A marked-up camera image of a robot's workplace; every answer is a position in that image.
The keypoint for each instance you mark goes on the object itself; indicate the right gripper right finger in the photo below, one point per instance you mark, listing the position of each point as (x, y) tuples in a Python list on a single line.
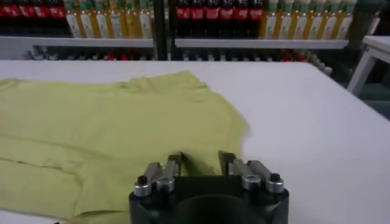
[(243, 170)]

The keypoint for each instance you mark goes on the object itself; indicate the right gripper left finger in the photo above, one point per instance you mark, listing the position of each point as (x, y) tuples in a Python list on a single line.
[(170, 167)]

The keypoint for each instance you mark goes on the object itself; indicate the yellow-green t-shirt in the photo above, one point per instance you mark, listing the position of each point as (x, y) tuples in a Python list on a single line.
[(122, 121)]

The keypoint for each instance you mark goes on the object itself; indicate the yellow tea bottle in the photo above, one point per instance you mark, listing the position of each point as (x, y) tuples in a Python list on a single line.
[(285, 25), (315, 25), (102, 25), (345, 25), (87, 25), (73, 24), (131, 24), (145, 24), (270, 25), (300, 25), (330, 25), (116, 25)]

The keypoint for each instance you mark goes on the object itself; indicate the cola bottle red cap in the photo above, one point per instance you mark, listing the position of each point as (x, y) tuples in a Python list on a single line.
[(27, 11), (256, 13), (241, 13), (11, 11), (197, 13), (58, 12), (42, 12), (227, 13), (183, 13), (212, 13)]

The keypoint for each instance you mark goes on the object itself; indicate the white side table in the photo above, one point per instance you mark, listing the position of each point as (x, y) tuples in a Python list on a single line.
[(377, 42)]

